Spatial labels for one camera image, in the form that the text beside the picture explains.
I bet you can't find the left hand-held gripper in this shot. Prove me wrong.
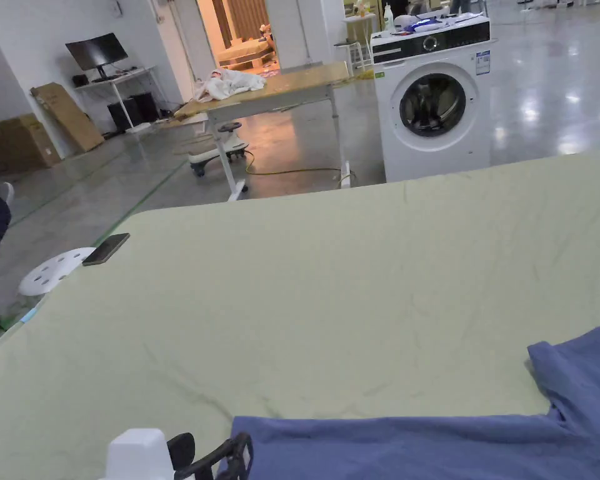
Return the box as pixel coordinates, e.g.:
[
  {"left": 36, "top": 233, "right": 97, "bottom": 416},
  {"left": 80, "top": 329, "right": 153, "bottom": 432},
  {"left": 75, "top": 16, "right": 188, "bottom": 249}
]
[{"left": 104, "top": 427, "right": 254, "bottom": 480}]

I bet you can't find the blue shirt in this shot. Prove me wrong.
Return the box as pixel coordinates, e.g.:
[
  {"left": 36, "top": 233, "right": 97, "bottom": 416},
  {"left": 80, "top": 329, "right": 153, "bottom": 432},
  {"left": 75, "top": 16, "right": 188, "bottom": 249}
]
[{"left": 217, "top": 324, "right": 600, "bottom": 480}]

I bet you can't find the dark phone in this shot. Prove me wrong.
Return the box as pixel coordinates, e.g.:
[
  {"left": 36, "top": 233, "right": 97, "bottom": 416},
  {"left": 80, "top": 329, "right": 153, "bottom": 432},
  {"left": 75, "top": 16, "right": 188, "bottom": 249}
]
[{"left": 82, "top": 232, "right": 131, "bottom": 267}]

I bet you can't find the white round stool with holes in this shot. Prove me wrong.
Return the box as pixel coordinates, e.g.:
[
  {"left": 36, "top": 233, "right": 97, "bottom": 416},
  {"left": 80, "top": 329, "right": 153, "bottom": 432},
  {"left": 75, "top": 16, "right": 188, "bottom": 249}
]
[{"left": 19, "top": 247, "right": 97, "bottom": 299}]

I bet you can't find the white ride-on toy car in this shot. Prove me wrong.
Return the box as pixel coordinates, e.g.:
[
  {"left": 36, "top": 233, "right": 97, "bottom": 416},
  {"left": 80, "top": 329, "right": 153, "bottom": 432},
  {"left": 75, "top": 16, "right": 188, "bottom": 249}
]
[{"left": 187, "top": 121, "right": 249, "bottom": 178}]

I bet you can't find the white washing machine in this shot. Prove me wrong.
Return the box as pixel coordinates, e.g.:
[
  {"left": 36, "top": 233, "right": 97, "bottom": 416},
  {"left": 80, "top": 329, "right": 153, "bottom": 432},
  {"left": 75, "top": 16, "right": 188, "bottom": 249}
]
[{"left": 369, "top": 2, "right": 493, "bottom": 183}]

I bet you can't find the brown cardboard carton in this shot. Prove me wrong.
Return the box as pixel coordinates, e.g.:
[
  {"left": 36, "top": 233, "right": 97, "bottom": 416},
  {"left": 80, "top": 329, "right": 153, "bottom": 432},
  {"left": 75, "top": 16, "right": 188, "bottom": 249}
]
[{"left": 0, "top": 113, "right": 61, "bottom": 174}]

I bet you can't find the flat leaning cardboard carton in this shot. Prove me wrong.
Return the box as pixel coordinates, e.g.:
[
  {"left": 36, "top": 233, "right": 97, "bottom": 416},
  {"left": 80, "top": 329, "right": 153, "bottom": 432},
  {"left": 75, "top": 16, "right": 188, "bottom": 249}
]
[{"left": 29, "top": 82, "right": 106, "bottom": 153}]

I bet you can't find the wooden table with white legs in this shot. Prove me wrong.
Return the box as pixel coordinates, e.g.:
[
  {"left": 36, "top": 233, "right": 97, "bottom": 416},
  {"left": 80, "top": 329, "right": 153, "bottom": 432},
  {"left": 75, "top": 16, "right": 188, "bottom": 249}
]
[{"left": 174, "top": 61, "right": 354, "bottom": 203}]

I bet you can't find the white desk with monitor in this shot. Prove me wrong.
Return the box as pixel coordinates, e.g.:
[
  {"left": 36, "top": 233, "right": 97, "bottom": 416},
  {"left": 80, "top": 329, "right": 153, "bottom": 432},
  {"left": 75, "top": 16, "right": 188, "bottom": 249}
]
[{"left": 64, "top": 32, "right": 162, "bottom": 135}]

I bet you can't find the white tall stool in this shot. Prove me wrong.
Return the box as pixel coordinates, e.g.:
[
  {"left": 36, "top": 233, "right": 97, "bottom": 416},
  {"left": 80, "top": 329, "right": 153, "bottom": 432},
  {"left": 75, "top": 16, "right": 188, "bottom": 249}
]
[{"left": 334, "top": 41, "right": 367, "bottom": 74}]

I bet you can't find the yellow cable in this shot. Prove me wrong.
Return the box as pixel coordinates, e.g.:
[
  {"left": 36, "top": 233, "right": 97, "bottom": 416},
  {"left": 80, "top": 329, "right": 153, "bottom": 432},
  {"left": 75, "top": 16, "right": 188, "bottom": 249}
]
[{"left": 244, "top": 149, "right": 355, "bottom": 191}]

